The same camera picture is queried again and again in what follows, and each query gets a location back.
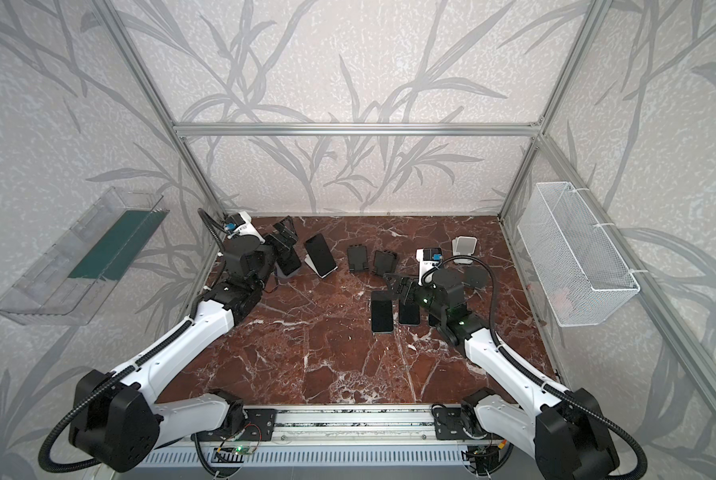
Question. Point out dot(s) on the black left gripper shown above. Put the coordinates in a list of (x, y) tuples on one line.
[(280, 243)]

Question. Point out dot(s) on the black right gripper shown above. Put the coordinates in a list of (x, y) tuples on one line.
[(409, 289)]

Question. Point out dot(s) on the black phone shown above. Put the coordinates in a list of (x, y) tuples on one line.
[(288, 259), (320, 252)]

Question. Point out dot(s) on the white front phone stand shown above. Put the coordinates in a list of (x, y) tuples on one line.
[(463, 248)]

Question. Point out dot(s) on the dark grey front phone stand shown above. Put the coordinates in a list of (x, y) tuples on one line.
[(476, 277)]

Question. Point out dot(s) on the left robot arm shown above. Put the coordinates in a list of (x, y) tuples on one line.
[(117, 418)]

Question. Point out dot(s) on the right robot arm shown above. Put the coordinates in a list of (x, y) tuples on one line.
[(562, 436)]

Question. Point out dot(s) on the white metal phone stand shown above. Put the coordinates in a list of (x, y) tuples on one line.
[(311, 264)]

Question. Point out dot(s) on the black stand under purple phone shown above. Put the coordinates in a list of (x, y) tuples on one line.
[(385, 262)]

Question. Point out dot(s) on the green circuit board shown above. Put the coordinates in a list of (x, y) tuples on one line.
[(234, 454)]

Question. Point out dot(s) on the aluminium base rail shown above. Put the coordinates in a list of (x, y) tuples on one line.
[(383, 424)]

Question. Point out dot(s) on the white wire mesh basket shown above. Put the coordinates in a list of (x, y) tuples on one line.
[(583, 275)]

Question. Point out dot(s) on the clear plastic wall tray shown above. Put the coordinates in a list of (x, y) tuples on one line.
[(69, 283)]

